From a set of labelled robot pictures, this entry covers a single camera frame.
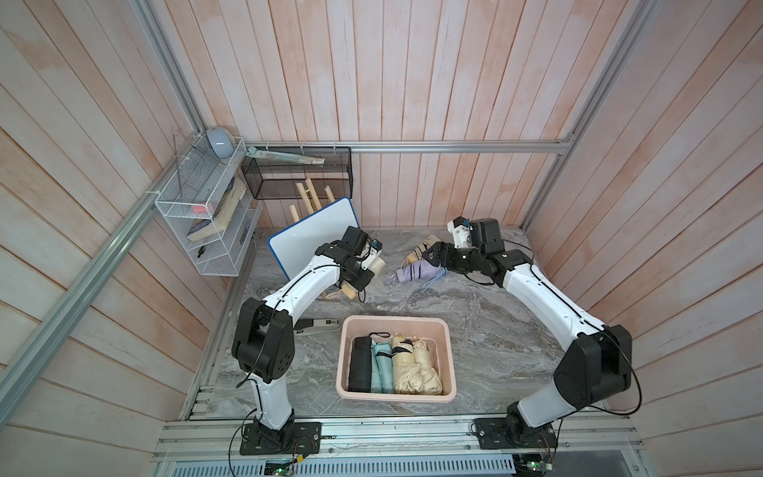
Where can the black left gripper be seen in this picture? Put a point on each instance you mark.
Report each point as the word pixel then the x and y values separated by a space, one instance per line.
pixel 363 281

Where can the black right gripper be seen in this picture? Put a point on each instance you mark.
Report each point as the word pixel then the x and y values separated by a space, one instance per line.
pixel 439 255

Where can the beige black-striped umbrella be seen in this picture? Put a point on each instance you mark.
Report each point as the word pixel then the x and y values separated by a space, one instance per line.
pixel 356 276

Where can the purple umbrella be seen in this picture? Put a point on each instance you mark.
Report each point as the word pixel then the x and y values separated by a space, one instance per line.
pixel 405 274

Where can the pink plastic storage box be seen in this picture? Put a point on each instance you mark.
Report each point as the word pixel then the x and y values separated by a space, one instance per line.
pixel 433 330

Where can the mint green umbrella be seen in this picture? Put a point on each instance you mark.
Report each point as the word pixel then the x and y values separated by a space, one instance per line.
pixel 384 357
pixel 376 381

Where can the beige umbrella black lining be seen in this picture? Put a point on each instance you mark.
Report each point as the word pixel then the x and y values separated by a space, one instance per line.
pixel 404 367

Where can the beige umbrella with wooden handle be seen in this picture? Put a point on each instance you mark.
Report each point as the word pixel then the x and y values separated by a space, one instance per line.
pixel 427 380

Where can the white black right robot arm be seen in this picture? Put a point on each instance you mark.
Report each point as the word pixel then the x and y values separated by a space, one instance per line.
pixel 597 358

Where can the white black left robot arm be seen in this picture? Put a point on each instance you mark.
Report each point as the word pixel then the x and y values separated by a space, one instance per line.
pixel 264 341

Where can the light blue folded umbrella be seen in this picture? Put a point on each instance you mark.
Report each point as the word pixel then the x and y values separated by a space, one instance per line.
pixel 430 274

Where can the small beige striped umbrella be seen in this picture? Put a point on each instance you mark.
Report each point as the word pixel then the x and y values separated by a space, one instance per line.
pixel 418 251

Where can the blue framed whiteboard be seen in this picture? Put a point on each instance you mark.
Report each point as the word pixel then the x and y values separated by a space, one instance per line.
pixel 295 246

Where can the beige black stapler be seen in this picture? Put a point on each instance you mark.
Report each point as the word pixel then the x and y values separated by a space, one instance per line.
pixel 311 326

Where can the black mesh basket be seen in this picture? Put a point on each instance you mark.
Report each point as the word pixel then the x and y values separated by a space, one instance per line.
pixel 276 180

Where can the book on shelf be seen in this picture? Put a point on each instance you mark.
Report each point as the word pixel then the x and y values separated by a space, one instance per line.
pixel 202 229

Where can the grey round speaker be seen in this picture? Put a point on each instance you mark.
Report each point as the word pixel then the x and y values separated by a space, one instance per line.
pixel 221 142

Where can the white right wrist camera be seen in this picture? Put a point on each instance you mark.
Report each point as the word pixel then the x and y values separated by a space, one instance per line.
pixel 460 231

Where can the white wire shelf rack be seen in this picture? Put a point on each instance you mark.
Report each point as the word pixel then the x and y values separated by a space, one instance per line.
pixel 209 207

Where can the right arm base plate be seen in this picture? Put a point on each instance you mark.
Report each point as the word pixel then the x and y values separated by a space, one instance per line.
pixel 511 432

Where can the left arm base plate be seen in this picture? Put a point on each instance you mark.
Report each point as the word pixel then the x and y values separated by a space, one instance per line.
pixel 294 439

